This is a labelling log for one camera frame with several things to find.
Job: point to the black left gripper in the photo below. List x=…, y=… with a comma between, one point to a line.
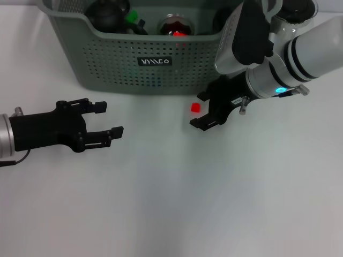
x=48, y=131

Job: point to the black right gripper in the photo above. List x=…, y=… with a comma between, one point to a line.
x=227, y=96

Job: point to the green rectangular building brick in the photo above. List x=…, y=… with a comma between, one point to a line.
x=132, y=16

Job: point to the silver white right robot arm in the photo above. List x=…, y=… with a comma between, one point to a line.
x=308, y=53

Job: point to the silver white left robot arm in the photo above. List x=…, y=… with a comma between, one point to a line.
x=5, y=136

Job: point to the grey perforated storage basket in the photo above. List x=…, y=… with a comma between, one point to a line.
x=160, y=75

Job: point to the silver connector stub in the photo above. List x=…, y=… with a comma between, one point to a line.
x=244, y=105
x=18, y=111

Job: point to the black round teapot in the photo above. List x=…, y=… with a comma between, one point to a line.
x=107, y=14

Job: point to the glass teapot black lid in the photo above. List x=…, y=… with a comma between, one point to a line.
x=294, y=13

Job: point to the right wrist camera housing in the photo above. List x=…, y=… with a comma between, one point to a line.
x=241, y=40

